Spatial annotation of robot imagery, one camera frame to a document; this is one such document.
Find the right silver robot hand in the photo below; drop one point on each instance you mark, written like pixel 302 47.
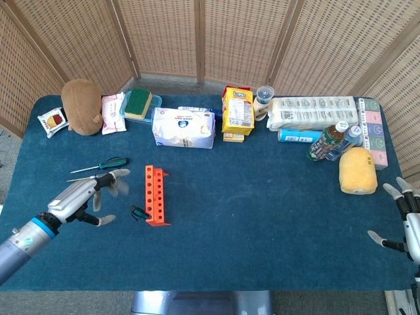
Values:
pixel 413 236

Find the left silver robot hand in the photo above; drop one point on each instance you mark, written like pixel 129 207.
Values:
pixel 73 200

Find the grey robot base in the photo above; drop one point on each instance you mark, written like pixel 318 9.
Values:
pixel 197 303

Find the orange test tube rack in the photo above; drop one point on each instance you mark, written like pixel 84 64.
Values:
pixel 154 197

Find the white snack packet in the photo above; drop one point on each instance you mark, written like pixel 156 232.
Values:
pixel 52 122

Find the yellow plush bread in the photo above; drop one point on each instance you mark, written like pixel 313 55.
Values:
pixel 357 170

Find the pink wet wipes pack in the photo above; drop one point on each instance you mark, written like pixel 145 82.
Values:
pixel 112 115

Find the brown plush toy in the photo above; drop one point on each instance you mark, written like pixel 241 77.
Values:
pixel 82 105

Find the multicolour tissue packet strip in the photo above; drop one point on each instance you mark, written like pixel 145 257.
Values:
pixel 374 131

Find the green yellow sponge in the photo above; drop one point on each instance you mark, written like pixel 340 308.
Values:
pixel 138 102

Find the blue label water bottle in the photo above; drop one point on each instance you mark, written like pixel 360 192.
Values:
pixel 352 136

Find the clear blue plastic tray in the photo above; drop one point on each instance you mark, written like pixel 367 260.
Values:
pixel 156 108

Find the green tea bottle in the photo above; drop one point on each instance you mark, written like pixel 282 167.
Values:
pixel 325 144

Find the white tissue pack blue logo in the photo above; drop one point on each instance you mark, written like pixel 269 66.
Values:
pixel 183 129

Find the blue cylindrical can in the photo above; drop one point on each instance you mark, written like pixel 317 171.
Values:
pixel 295 135

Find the blue table cloth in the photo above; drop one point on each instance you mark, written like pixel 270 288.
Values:
pixel 229 213

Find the white paper roll pack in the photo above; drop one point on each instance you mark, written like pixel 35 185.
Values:
pixel 311 113

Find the yellow biscuit box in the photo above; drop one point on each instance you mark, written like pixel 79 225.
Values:
pixel 238 113

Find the woven bamboo folding screen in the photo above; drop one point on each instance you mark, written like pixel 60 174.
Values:
pixel 164 33

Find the white jar clear cap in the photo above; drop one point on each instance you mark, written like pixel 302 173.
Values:
pixel 262 105

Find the white metal frame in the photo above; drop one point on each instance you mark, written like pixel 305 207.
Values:
pixel 392 303

